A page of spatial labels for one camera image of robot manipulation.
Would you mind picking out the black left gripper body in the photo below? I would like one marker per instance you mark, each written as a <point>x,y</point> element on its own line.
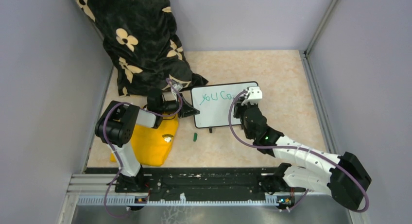
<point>182,112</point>

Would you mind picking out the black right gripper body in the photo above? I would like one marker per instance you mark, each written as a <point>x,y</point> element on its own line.
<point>240,110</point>

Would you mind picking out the white whiteboard black frame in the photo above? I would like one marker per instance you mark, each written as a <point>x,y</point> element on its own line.
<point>214,102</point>

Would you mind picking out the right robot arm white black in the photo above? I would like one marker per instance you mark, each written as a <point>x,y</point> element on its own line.
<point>342,177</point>

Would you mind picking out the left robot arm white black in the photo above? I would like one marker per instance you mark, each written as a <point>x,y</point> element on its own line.
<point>116,125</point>

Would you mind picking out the yellow folded cloth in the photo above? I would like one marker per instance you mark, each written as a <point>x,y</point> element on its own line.
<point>152,146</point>

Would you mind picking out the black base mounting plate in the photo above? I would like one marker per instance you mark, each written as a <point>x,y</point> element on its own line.
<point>206,184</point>

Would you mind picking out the black floral blanket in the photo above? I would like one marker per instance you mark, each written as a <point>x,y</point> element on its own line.
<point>140,37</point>

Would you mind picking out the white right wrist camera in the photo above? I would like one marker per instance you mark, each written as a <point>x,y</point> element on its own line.
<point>252,96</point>

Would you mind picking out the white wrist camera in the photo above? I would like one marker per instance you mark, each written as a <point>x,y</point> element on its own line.
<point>252,96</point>
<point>175,89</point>

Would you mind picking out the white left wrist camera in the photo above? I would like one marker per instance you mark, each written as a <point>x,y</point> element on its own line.
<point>175,89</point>

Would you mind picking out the aluminium frame rail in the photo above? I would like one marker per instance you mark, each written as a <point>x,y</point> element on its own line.
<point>332,64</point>

